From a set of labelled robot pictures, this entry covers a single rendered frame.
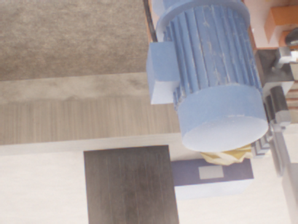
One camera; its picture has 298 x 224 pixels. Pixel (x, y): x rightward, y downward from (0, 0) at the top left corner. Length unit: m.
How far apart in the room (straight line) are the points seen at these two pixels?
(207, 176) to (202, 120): 2.22
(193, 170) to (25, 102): 1.21
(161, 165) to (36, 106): 0.79
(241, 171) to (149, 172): 0.77
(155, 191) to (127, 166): 0.22
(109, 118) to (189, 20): 1.59
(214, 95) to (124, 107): 1.70
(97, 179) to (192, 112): 1.77
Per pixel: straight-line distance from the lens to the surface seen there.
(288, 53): 1.23
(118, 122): 2.70
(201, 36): 1.15
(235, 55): 1.14
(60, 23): 2.41
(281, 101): 1.25
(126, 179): 2.82
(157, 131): 2.69
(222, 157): 3.12
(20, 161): 3.07
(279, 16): 1.45
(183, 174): 3.25
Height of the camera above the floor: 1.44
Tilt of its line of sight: 26 degrees down
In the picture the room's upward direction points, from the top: 173 degrees clockwise
